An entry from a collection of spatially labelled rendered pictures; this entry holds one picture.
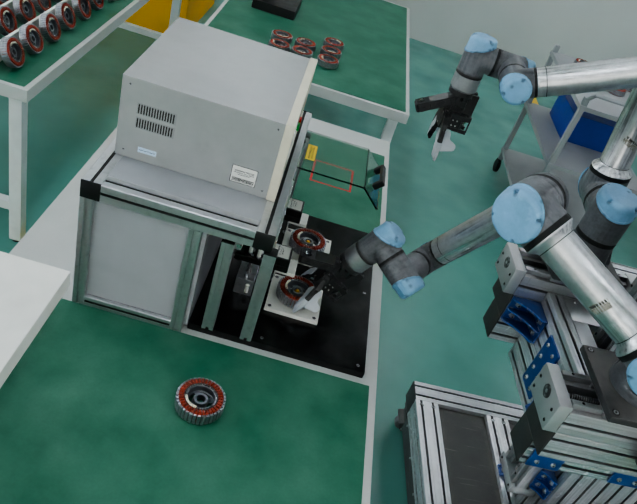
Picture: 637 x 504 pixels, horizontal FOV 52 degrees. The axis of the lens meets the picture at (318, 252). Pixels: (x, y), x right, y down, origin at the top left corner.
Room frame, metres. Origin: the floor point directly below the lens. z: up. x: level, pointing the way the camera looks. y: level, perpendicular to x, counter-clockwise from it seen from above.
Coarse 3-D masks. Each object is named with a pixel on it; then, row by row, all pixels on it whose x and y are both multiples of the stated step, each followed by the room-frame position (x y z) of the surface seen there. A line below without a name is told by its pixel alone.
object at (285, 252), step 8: (248, 248) 1.40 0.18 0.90; (280, 248) 1.41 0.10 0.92; (288, 248) 1.43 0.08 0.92; (240, 256) 1.36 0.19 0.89; (248, 256) 1.37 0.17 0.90; (280, 256) 1.38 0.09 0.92; (288, 256) 1.39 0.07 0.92; (248, 264) 1.37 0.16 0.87; (256, 264) 1.37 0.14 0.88; (280, 264) 1.37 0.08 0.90; (288, 264) 1.38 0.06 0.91; (296, 264) 1.42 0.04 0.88; (248, 272) 1.37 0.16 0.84; (280, 272) 1.38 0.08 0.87; (288, 272) 1.38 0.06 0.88
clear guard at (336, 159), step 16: (304, 144) 1.75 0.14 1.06; (320, 144) 1.78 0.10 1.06; (336, 144) 1.82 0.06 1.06; (352, 144) 1.85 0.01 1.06; (304, 160) 1.65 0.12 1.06; (320, 160) 1.69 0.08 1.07; (336, 160) 1.72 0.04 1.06; (352, 160) 1.75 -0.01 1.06; (368, 160) 1.79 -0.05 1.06; (336, 176) 1.63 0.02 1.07; (352, 176) 1.66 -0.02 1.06; (368, 176) 1.71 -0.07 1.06; (368, 192) 1.63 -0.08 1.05
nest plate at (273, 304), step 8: (272, 280) 1.45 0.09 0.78; (272, 288) 1.41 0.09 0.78; (272, 296) 1.38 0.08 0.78; (272, 304) 1.35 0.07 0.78; (280, 304) 1.36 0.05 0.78; (320, 304) 1.42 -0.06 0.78; (280, 312) 1.33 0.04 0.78; (288, 312) 1.34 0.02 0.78; (296, 312) 1.35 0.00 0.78; (304, 312) 1.36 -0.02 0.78; (312, 312) 1.37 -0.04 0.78; (304, 320) 1.34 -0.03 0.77; (312, 320) 1.34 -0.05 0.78
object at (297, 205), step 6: (288, 204) 1.63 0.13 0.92; (294, 204) 1.64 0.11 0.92; (300, 204) 1.66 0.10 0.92; (288, 210) 1.61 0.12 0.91; (294, 210) 1.62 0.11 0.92; (300, 210) 1.62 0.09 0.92; (288, 216) 1.61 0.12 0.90; (294, 216) 1.62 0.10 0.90; (300, 216) 1.62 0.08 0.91; (306, 216) 1.67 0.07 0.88; (294, 222) 1.61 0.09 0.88; (300, 222) 1.62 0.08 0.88; (306, 222) 1.64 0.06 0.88
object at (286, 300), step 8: (280, 280) 1.42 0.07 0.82; (288, 280) 1.42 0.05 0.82; (296, 280) 1.44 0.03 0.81; (304, 280) 1.45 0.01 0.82; (280, 288) 1.39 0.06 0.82; (288, 288) 1.42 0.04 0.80; (296, 288) 1.42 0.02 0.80; (304, 288) 1.44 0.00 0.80; (280, 296) 1.37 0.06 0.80; (288, 296) 1.36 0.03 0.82; (296, 296) 1.37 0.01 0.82; (288, 304) 1.36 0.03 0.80
